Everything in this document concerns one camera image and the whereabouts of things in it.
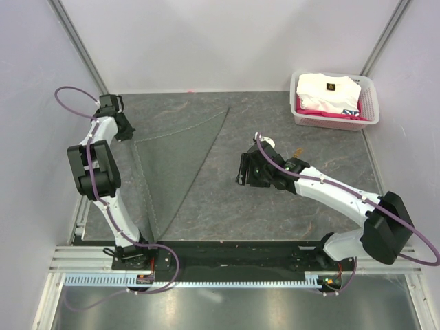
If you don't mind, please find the grey cloth napkin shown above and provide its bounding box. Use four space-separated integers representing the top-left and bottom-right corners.
132 108 230 241

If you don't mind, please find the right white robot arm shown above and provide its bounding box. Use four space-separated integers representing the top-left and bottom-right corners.
236 138 413 271

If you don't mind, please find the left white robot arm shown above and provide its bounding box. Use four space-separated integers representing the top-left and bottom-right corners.
67 94 142 251

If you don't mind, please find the pink folded cloth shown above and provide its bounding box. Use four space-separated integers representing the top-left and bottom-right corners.
295 96 368 121

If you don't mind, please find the white plastic basket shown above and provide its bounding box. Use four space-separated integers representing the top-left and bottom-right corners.
289 71 380 131

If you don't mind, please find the white folded shirt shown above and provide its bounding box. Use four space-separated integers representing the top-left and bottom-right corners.
296 73 362 116

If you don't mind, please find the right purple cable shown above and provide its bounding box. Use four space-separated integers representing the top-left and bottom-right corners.
253 132 440 298

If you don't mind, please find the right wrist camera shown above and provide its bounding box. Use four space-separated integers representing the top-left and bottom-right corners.
254 132 276 149

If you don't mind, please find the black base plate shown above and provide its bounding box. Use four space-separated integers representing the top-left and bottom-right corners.
104 241 355 276

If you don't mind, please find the light blue cable duct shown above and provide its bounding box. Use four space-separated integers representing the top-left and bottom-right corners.
63 269 341 288

